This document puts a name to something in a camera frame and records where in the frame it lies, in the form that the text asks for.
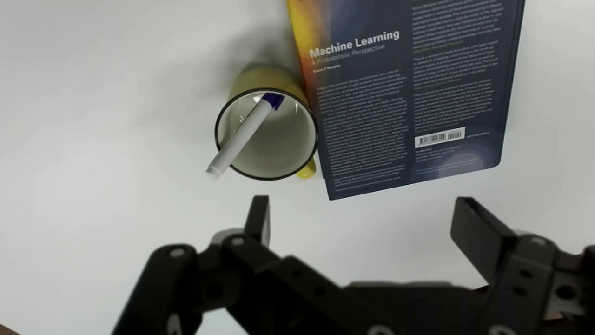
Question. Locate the yellow enamel mug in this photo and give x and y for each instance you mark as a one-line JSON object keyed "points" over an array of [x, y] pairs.
{"points": [[286, 140]]}

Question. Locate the blue and white marker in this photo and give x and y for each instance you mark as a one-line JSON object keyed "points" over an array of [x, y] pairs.
{"points": [[244, 133]]}

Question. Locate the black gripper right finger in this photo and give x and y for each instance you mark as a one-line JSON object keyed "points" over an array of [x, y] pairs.
{"points": [[480, 235]]}

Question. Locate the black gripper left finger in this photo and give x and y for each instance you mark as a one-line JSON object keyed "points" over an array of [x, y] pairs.
{"points": [[257, 224]]}

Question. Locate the dark blue hardcover book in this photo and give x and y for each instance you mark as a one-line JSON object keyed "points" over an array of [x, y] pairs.
{"points": [[405, 90]]}

